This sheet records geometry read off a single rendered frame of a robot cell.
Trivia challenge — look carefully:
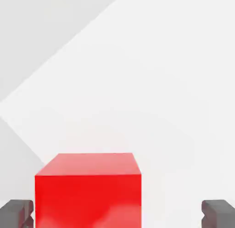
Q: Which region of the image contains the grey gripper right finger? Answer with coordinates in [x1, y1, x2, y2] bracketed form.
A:
[201, 199, 235, 228]

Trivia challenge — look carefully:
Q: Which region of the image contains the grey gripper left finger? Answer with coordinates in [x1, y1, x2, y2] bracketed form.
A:
[0, 199, 34, 228]

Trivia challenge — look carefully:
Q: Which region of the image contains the small red cube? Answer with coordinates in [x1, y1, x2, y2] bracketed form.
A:
[34, 152, 142, 228]

